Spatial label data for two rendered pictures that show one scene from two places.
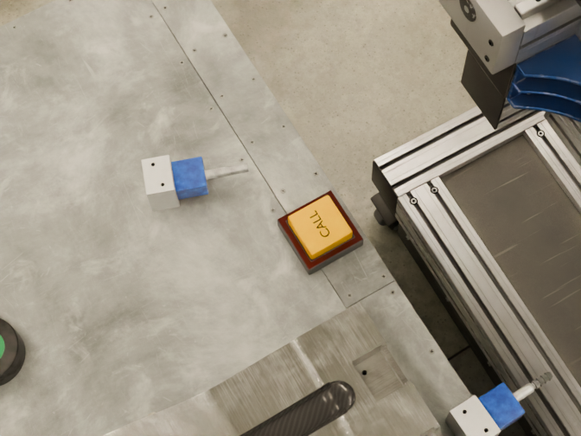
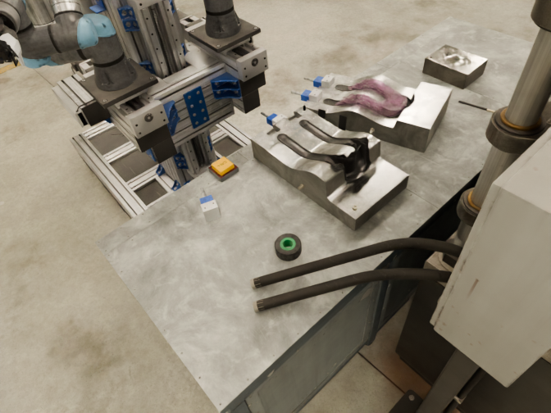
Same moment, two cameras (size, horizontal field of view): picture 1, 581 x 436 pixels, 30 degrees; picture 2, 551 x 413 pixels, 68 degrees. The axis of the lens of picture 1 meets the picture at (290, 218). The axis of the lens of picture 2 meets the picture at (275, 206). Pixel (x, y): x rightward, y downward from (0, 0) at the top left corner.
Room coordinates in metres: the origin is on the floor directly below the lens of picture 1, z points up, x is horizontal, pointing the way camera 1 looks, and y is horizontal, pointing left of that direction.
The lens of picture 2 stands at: (0.54, 1.08, 1.84)
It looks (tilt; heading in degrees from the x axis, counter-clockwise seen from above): 49 degrees down; 260
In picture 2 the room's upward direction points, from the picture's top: 8 degrees counter-clockwise
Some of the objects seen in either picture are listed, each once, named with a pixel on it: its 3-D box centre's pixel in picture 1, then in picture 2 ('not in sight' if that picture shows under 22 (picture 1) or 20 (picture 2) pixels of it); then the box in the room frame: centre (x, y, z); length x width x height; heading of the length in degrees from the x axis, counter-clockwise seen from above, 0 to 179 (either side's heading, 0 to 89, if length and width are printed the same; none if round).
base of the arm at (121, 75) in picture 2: not in sight; (111, 67); (0.80, -0.42, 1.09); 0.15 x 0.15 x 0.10
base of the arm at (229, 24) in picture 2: not in sight; (221, 17); (0.35, -0.62, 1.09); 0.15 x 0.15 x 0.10
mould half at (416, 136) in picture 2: not in sight; (374, 103); (-0.12, -0.13, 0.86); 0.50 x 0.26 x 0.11; 132
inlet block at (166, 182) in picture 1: (197, 176); (207, 201); (0.59, 0.11, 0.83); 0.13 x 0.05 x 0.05; 96
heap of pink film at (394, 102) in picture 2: not in sight; (373, 94); (-0.12, -0.13, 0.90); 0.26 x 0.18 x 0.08; 132
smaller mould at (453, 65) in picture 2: not in sight; (453, 65); (-0.56, -0.26, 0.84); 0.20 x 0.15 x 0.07; 115
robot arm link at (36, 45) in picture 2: not in sight; (34, 43); (0.92, -0.15, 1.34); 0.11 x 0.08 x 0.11; 178
